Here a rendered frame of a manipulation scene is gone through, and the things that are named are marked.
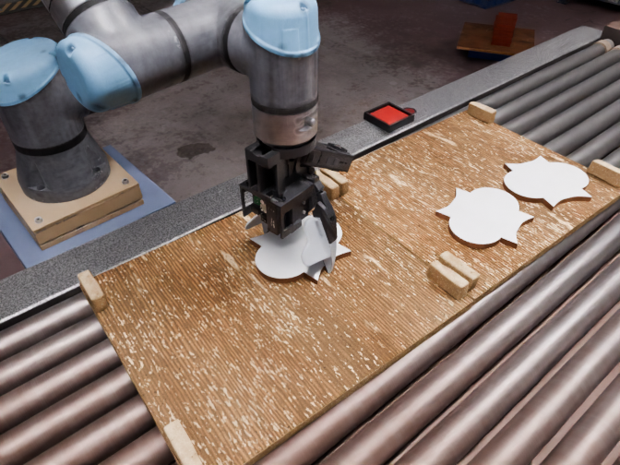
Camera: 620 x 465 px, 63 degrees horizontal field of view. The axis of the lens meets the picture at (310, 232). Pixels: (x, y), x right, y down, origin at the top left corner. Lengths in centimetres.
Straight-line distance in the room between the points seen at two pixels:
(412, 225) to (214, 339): 35
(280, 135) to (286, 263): 21
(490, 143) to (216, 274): 59
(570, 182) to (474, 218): 21
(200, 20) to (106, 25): 10
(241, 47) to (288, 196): 18
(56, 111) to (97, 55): 37
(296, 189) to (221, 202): 28
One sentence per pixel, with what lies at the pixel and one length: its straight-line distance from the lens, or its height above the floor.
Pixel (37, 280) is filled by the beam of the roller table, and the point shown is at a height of 92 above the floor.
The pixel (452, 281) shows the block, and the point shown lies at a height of 96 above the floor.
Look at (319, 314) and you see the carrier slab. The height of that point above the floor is 94.
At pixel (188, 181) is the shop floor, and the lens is 255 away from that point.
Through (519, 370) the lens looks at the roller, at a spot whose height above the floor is 92.
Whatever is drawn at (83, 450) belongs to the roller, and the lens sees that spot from 64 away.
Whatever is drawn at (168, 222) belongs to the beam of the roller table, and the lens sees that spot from 85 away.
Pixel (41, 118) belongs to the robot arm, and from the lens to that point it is 89.
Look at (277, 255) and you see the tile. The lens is 72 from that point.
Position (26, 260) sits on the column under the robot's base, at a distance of 94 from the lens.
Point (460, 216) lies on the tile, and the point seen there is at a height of 95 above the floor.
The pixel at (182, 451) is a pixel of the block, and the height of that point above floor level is 96.
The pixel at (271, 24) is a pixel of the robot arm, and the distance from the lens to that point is 52.
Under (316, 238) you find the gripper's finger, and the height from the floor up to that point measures 100.
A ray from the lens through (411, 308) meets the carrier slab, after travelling 68.
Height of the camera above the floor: 145
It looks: 42 degrees down
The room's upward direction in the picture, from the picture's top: straight up
